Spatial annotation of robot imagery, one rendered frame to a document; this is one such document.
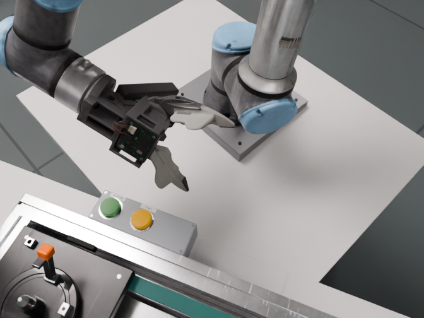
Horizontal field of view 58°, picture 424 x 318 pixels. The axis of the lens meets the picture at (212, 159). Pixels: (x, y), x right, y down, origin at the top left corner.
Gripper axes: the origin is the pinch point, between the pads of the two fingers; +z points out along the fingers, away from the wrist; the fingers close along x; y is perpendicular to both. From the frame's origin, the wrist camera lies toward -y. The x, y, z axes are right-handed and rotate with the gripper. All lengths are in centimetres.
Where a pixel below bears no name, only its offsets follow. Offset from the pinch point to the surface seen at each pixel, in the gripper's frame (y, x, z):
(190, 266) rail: 2.5, -21.2, 8.2
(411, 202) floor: -113, -35, 104
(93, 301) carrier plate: 12.2, -30.4, -3.7
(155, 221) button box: -3.8, -22.2, -1.5
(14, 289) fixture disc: 14.7, -35.0, -16.3
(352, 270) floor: -77, -61, 87
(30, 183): -13, -42, -31
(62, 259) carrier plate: 7.3, -31.6, -12.5
